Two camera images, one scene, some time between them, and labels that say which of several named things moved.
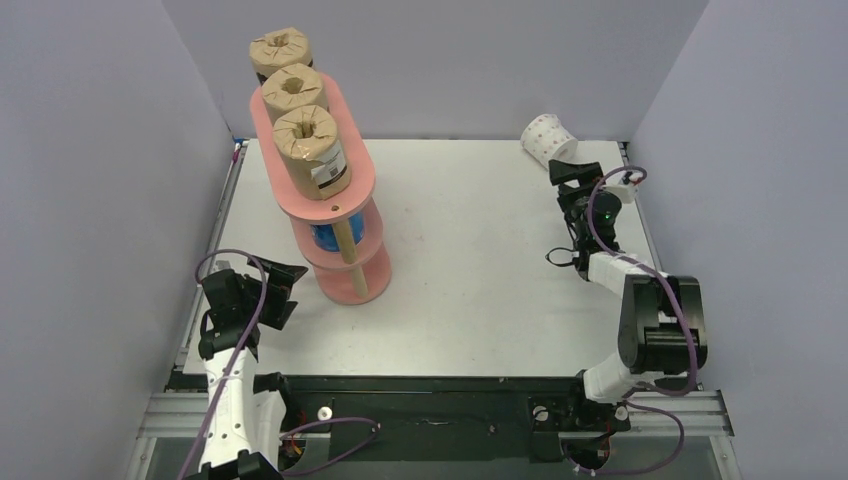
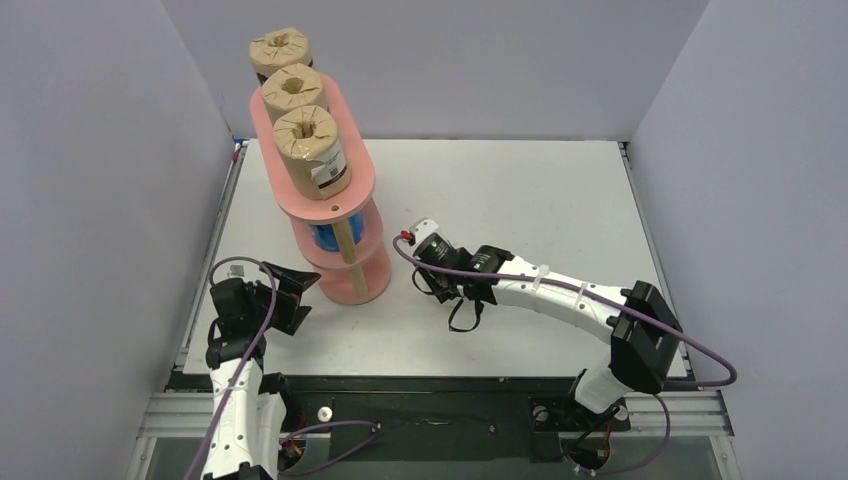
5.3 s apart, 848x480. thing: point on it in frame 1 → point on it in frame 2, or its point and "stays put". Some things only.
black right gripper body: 573,187 → 444,285
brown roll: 307,138 stays put
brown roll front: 292,85 stays put
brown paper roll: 279,48 stays put
